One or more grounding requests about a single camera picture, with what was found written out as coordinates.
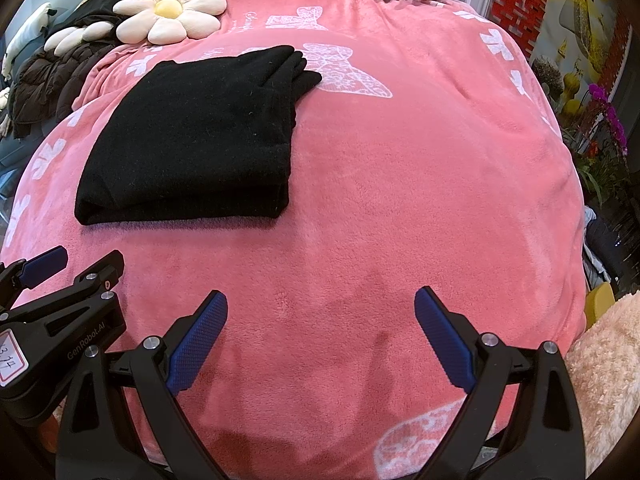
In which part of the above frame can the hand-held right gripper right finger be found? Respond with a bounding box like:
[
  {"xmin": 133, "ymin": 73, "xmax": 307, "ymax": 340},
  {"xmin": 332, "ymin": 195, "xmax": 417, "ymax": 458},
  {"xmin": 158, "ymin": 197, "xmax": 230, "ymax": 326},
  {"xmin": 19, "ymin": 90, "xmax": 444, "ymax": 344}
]
[{"xmin": 414, "ymin": 286, "xmax": 586, "ymax": 480}]

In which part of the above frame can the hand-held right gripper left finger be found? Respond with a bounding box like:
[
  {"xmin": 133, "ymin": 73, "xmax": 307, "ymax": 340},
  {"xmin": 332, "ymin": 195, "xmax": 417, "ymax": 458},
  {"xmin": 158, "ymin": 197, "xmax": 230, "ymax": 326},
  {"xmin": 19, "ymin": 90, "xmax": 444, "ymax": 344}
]
[{"xmin": 56, "ymin": 290, "xmax": 229, "ymax": 480}]

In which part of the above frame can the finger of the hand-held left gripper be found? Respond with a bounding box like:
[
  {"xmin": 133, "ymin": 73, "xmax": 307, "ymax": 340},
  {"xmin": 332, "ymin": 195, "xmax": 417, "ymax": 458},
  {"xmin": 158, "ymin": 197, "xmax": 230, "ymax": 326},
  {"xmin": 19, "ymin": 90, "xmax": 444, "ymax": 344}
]
[
  {"xmin": 0, "ymin": 246, "xmax": 69, "ymax": 306},
  {"xmin": 0, "ymin": 250, "xmax": 126, "ymax": 337}
]

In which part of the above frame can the black knit garment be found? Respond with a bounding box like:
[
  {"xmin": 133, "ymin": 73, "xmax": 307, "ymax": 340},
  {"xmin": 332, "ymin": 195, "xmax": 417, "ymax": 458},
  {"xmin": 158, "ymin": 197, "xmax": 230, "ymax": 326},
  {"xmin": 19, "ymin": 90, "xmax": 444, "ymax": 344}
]
[{"xmin": 74, "ymin": 45, "xmax": 323, "ymax": 226}]

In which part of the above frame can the pink butterfly print blanket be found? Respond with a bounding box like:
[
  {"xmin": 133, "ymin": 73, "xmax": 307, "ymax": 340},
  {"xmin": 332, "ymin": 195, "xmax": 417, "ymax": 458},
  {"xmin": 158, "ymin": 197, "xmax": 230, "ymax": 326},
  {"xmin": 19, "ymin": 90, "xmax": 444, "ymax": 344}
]
[{"xmin": 0, "ymin": 0, "xmax": 588, "ymax": 480}]

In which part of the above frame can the yellow stool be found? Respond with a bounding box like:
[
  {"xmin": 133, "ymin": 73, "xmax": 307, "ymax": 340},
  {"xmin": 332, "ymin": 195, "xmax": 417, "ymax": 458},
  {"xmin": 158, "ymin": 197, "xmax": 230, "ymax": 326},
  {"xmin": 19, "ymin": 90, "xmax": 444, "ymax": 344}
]
[{"xmin": 584, "ymin": 282, "xmax": 617, "ymax": 331}]

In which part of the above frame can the fluffy beige cushion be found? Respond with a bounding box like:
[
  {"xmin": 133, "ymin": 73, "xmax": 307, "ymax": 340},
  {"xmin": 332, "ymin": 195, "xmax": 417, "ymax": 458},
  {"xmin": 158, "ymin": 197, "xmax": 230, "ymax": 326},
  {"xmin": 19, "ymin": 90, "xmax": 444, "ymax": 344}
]
[{"xmin": 565, "ymin": 295, "xmax": 640, "ymax": 461}]

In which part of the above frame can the dark brown puffer jacket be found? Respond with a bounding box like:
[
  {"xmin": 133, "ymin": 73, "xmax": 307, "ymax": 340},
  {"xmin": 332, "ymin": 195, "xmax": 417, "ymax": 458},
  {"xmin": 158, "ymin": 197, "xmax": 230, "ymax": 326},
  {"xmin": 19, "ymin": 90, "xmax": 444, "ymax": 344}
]
[{"xmin": 10, "ymin": 42, "xmax": 118, "ymax": 138}]

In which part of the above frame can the white petal flower pillow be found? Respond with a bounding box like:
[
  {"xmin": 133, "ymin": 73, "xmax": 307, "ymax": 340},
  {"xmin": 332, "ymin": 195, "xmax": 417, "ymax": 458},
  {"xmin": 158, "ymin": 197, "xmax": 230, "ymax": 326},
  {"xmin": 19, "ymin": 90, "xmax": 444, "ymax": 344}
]
[{"xmin": 44, "ymin": 21, "xmax": 117, "ymax": 53}]

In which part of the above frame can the green potted plant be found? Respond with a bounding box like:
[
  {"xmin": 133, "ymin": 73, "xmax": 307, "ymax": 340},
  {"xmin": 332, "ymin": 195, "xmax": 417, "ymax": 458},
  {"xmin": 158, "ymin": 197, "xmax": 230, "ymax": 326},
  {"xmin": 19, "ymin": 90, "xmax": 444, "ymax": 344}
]
[{"xmin": 530, "ymin": 57, "xmax": 633, "ymax": 203}]

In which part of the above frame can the white plush toy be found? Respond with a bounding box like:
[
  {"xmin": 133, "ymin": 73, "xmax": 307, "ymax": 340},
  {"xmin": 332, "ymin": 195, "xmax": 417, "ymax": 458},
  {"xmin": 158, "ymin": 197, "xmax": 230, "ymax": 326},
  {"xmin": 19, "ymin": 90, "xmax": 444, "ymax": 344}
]
[{"xmin": 2, "ymin": 2, "xmax": 53, "ymax": 78}]

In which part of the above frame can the black cloth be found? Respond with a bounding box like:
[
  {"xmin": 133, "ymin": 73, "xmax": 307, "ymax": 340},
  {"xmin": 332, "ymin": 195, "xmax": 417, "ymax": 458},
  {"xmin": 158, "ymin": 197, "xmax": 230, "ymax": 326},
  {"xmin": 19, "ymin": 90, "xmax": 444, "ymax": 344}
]
[{"xmin": 65, "ymin": 0, "xmax": 146, "ymax": 31}]

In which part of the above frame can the cream daisy flower pillow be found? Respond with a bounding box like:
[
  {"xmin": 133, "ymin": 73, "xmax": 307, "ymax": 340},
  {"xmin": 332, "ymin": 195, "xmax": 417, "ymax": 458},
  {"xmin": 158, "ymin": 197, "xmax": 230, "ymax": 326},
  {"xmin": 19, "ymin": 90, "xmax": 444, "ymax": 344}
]
[{"xmin": 112, "ymin": 0, "xmax": 228, "ymax": 46}]

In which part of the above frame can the purple orchid plant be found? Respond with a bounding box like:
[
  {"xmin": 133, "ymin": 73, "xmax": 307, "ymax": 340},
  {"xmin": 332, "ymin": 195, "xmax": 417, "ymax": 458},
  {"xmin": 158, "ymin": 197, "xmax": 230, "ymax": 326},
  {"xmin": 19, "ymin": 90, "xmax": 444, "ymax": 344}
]
[{"xmin": 587, "ymin": 82, "xmax": 631, "ymax": 157}]

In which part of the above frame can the yellow wall poster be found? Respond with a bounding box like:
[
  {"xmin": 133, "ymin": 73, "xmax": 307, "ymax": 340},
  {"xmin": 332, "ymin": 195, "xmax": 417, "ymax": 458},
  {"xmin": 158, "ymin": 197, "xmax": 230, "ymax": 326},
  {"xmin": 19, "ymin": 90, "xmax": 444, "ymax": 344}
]
[{"xmin": 530, "ymin": 0, "xmax": 633, "ymax": 91}]

